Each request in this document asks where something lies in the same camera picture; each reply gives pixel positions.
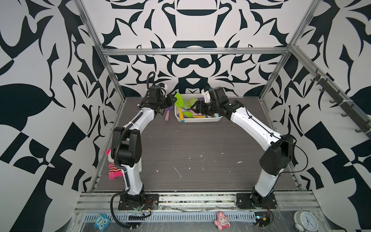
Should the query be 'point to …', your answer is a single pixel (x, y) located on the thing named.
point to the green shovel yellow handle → (179, 104)
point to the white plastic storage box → (188, 96)
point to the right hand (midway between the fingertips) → (193, 106)
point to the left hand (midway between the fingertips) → (174, 96)
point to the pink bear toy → (222, 222)
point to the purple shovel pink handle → (170, 108)
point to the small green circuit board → (262, 218)
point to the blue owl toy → (101, 222)
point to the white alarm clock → (306, 222)
